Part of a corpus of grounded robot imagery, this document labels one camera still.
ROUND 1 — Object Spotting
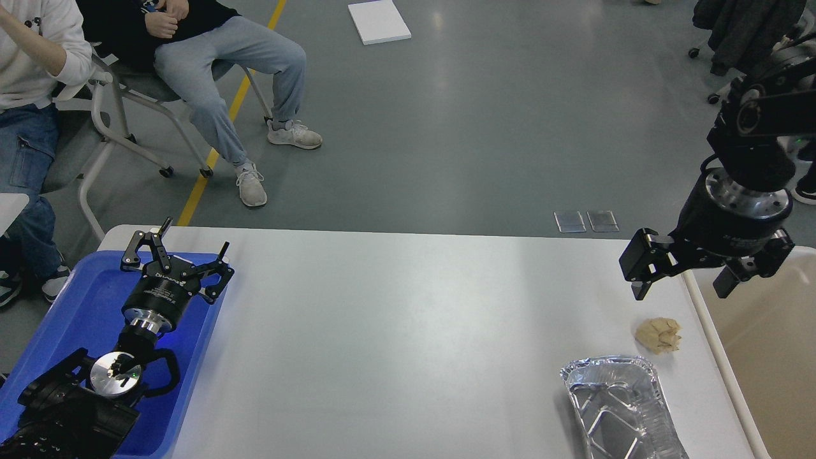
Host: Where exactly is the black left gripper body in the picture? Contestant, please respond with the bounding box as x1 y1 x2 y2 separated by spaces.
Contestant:
122 255 210 334

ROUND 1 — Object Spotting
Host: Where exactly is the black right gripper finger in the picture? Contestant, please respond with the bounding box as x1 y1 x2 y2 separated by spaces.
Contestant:
712 258 763 298
620 228 679 300

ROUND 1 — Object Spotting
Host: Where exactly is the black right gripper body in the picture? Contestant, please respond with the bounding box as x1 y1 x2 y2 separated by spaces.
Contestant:
669 168 794 281

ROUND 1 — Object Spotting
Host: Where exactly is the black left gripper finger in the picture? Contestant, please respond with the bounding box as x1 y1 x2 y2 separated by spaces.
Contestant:
120 217 174 275
182 242 235 305

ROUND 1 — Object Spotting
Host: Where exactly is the aluminium foil tray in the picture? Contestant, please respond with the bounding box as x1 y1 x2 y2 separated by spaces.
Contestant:
560 355 688 458

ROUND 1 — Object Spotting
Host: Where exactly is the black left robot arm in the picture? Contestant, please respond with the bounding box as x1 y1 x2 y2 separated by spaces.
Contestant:
2 221 234 458

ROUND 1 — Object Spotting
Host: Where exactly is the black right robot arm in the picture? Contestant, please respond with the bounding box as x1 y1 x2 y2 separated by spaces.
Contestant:
620 34 815 300

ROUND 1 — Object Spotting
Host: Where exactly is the right clear floor plate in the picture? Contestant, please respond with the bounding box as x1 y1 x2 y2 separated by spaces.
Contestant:
586 211 620 233

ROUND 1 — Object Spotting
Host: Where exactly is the clear floor plate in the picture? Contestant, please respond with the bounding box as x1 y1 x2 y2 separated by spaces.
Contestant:
586 211 620 233
553 211 587 233

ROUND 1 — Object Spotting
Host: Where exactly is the beige plastic bin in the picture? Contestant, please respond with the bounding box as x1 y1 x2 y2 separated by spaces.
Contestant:
683 247 815 458

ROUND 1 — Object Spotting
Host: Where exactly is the blue plastic tray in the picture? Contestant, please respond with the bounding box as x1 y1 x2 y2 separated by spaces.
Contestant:
1 251 222 458

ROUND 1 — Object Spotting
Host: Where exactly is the crumpled brown paper ball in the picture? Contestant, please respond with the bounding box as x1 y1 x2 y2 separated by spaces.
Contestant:
635 317 681 354

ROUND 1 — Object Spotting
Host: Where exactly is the left clear floor plate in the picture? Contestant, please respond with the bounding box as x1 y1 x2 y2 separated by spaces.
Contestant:
553 211 587 233

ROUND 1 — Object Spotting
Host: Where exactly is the white side table corner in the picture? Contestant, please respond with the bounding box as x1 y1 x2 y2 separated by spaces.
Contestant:
0 193 29 235

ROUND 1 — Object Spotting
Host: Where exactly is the grey chair with castors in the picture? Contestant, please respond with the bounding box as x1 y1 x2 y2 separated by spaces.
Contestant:
89 38 275 179

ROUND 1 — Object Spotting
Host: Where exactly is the chair with dark jacket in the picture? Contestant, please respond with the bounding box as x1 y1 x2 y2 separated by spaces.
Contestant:
692 1 807 77

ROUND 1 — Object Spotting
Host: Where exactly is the person in light jeans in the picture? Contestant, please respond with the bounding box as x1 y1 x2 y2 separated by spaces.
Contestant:
78 1 323 207

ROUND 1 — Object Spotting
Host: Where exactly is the person in white sweater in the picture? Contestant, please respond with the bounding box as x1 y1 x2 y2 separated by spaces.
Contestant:
1 1 92 306

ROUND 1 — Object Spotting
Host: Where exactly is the white board on floor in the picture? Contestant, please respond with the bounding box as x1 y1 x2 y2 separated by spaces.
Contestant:
347 1 412 45

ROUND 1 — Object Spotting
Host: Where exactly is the white frame chair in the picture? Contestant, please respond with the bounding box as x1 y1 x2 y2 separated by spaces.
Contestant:
41 70 174 241

